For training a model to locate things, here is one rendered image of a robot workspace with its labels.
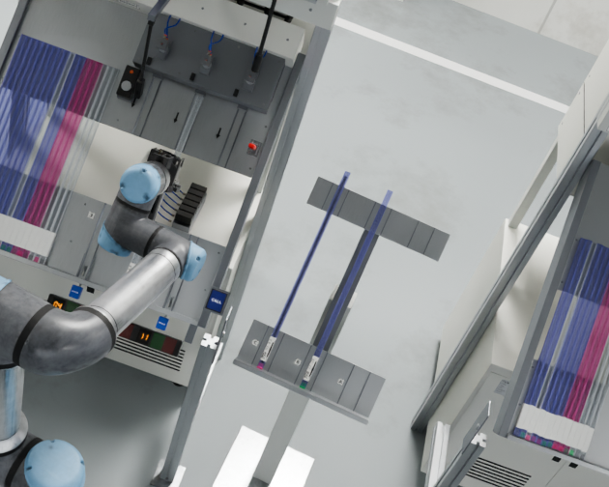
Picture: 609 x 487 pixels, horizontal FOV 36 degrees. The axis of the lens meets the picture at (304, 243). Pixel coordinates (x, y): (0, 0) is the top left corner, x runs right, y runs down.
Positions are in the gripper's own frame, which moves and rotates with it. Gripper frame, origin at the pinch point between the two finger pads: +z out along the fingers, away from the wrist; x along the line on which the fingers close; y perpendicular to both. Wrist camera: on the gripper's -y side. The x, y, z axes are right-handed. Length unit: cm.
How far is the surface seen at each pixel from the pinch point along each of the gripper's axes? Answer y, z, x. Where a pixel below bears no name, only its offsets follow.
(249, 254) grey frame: -21, 55, -23
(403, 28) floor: 77, 296, -48
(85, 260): -25.7, 0.8, 12.0
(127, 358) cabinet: -66, 59, 2
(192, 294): -24.1, 1.1, -15.0
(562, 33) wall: 110, 335, -135
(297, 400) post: -48, 25, -50
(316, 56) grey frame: 39.3, 14.9, -22.0
